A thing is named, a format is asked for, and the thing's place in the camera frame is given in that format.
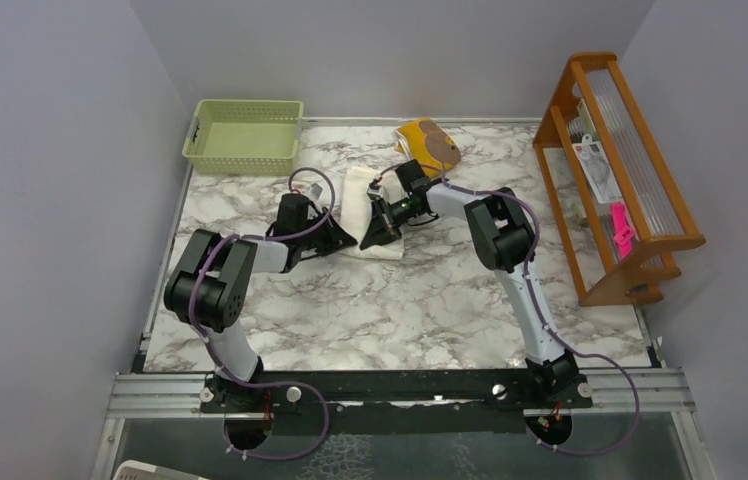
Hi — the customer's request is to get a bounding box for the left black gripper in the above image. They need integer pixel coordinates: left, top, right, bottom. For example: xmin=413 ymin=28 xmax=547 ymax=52
xmin=297 ymin=206 xmax=357 ymax=256

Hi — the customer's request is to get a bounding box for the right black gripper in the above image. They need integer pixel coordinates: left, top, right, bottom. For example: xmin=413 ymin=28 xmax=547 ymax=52
xmin=360 ymin=199 xmax=423 ymax=254

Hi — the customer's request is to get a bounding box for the white towel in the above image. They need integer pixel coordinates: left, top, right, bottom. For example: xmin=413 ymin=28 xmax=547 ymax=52
xmin=339 ymin=166 xmax=405 ymax=261

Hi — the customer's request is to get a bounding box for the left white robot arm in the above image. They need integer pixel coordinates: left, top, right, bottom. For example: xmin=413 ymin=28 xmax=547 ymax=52
xmin=163 ymin=193 xmax=357 ymax=411

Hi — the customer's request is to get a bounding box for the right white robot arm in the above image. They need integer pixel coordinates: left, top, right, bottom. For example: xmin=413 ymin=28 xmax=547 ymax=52
xmin=360 ymin=160 xmax=580 ymax=407

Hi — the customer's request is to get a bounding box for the yellow bear towel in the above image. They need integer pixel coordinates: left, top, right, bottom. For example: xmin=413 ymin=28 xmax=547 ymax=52
xmin=395 ymin=117 xmax=462 ymax=178

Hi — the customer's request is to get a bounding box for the green plastic basket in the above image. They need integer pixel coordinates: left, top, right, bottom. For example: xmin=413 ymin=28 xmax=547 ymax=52
xmin=182 ymin=99 xmax=304 ymax=176

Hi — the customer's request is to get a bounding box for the white paper package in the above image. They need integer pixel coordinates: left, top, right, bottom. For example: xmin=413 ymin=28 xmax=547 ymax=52
xmin=573 ymin=134 xmax=623 ymax=205

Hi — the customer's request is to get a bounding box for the wooden rack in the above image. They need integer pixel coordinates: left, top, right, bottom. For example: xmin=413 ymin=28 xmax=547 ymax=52
xmin=533 ymin=52 xmax=705 ymax=306

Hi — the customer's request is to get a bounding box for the pink clip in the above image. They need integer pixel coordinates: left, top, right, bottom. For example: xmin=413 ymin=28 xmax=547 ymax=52
xmin=611 ymin=202 xmax=636 ymax=258

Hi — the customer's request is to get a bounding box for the white tray corner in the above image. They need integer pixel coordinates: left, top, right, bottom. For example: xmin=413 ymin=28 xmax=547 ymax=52
xmin=112 ymin=460 xmax=206 ymax=480

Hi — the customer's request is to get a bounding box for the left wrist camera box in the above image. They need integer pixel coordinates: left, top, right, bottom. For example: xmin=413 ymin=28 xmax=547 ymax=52
xmin=305 ymin=183 xmax=324 ymax=206

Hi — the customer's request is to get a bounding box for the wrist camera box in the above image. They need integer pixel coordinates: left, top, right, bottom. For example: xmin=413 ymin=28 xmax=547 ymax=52
xmin=305 ymin=183 xmax=324 ymax=206
xmin=366 ymin=179 xmax=388 ymax=201

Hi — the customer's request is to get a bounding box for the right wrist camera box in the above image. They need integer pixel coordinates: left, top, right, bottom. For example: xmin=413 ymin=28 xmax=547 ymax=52
xmin=366 ymin=179 xmax=388 ymax=201

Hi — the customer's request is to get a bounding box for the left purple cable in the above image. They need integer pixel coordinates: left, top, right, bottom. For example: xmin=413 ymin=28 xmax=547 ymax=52
xmin=187 ymin=166 xmax=337 ymax=463

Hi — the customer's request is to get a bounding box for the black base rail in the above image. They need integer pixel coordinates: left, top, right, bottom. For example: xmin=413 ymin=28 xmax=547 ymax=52
xmin=198 ymin=369 xmax=593 ymax=436

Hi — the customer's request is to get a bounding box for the aluminium frame rail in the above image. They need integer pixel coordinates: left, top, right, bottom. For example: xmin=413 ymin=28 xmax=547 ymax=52
xmin=106 ymin=368 xmax=697 ymax=419

